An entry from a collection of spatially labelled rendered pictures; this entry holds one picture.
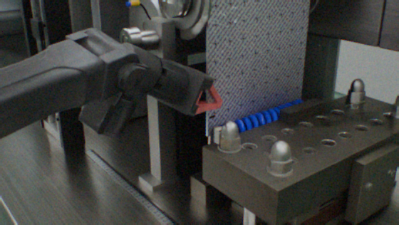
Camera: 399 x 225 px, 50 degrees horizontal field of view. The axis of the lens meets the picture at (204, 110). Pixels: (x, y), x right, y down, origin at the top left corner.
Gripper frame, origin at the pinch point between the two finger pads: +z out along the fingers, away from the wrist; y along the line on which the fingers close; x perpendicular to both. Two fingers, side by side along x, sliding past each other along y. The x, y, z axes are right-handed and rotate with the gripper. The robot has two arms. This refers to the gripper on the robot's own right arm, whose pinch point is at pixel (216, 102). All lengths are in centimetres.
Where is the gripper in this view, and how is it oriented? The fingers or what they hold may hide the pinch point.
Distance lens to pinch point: 71.7
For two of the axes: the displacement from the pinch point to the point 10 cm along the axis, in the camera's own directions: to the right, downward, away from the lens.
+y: 6.1, 3.0, -7.3
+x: 4.0, -9.2, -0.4
